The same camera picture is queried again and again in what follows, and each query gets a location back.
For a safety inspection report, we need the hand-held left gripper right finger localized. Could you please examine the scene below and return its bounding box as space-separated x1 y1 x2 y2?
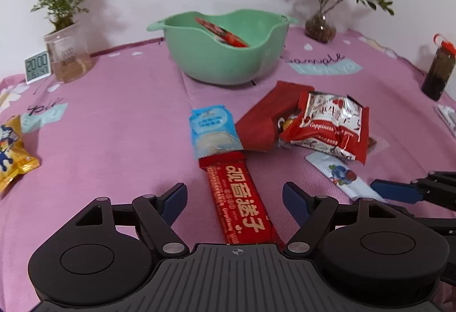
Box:
282 182 396 257

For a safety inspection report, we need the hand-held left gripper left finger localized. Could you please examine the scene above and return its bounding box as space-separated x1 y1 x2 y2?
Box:
76 183 189 257

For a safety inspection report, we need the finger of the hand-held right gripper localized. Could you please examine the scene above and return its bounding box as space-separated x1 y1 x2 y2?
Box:
390 206 456 238
370 171 456 209

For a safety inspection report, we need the long red snack bar packet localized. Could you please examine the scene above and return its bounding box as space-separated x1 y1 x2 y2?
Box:
198 152 282 245

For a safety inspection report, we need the green plastic bowl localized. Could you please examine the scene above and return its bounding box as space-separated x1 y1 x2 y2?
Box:
147 10 299 85

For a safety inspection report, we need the red white printed snack bar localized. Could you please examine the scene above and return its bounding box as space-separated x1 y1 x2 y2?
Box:
195 16 250 48

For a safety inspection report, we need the brown snack in clear wrapper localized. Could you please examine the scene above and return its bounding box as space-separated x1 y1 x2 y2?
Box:
367 137 390 156

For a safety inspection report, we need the white packet with berry print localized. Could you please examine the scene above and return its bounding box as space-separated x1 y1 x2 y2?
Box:
306 152 383 200

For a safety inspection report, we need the light blue snack packet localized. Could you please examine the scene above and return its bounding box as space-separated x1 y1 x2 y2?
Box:
189 105 244 159

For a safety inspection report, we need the red and white snack packet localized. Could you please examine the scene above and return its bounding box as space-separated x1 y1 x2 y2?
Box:
279 91 370 166

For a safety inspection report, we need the pink printed tablecloth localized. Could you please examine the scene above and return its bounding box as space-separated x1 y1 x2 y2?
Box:
0 27 456 312

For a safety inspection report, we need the dark red snack packet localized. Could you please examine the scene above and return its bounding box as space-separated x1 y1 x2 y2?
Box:
235 81 316 152

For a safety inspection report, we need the white striped packet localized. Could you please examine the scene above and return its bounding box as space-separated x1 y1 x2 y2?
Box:
435 105 456 138

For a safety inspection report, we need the brown bottle with red cap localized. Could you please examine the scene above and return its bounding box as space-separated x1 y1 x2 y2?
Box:
421 33 456 101

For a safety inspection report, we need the yellow printed snack packet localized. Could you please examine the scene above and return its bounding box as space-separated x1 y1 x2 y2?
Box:
0 115 40 193

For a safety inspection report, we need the feathery plant in glass jar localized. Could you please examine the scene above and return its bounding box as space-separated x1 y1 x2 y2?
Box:
28 0 97 83

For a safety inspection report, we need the white digital clock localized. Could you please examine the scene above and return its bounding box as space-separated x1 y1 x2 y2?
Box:
24 51 51 85

